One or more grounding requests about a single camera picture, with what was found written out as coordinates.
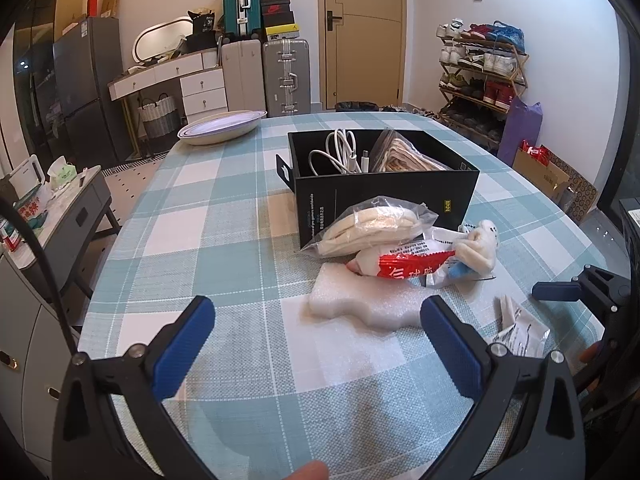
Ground black cardboard box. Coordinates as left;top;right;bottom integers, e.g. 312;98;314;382
276;129;481;253

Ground white plush toy blue hair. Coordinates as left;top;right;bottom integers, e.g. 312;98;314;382
456;219;500;277

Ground clear bag of beige hangers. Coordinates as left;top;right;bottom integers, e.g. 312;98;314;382
371;128;461;173

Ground silver suitcase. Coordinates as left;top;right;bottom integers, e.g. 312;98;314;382
261;37;312;117

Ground green tissue pack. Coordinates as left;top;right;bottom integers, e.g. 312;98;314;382
46;156;78;191

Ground red snack packets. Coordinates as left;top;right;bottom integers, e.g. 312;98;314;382
520;141;551;166

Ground white desk with drawers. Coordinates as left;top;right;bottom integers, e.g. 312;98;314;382
107;50;231;156

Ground wooden shoe rack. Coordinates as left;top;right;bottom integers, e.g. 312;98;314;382
435;22;531;153

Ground teal suitcase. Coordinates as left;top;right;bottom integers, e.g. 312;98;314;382
222;0;263;41

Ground white container with handle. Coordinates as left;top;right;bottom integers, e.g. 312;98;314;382
7;155;48;201

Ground red and white packet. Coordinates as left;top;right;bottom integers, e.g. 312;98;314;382
345;227;493;291

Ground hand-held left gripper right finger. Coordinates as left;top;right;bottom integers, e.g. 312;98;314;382
420;295;587;480

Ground grey side cabinet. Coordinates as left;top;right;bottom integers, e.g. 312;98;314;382
0;165;121;311

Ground white medicine sachet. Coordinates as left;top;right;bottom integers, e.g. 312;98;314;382
492;294;551;358

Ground dark tall cabinet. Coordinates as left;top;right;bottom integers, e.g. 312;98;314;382
12;0;86;161

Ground teal checkered tablecloth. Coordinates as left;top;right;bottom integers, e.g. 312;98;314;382
75;110;640;480

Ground white oval plate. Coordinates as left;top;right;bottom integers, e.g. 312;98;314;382
177;109;268;147

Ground purple bag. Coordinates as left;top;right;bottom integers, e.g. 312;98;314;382
496;96;543;168

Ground oval white mirror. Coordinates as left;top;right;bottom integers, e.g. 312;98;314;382
132;17;196;63

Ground white charging cable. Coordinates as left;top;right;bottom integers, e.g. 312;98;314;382
308;129;372;177

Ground brown cardboard box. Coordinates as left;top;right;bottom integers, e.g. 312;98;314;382
512;145;598;226

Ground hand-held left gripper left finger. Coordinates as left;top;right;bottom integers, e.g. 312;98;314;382
51;296;217;480

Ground grey low cabinet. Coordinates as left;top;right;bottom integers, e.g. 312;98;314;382
0;250;86;461

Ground white woven basket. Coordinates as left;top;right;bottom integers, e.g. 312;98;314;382
137;95;182;140

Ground grey refrigerator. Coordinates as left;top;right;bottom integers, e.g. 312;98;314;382
52;16;132;166

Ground person's left hand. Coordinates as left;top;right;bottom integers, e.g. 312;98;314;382
289;461;331;480

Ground beige suitcase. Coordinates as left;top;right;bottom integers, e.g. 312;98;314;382
220;39;264;113

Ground stack of shoe boxes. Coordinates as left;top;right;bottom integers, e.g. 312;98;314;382
259;0;293;43

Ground beige door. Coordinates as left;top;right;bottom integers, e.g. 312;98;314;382
322;0;405;111

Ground black cable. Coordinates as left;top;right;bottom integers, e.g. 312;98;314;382
0;195;76;356

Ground white foam block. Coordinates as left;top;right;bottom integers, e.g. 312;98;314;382
308;258;441;331

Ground black bag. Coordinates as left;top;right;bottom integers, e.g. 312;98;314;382
187;9;223;53

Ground shoe rack with shoes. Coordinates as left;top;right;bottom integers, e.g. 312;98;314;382
435;19;527;146

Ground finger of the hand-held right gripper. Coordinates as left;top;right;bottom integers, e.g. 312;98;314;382
531;265;632;311

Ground clear bag of cream cloth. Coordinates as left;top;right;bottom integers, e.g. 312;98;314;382
298;195;440;259

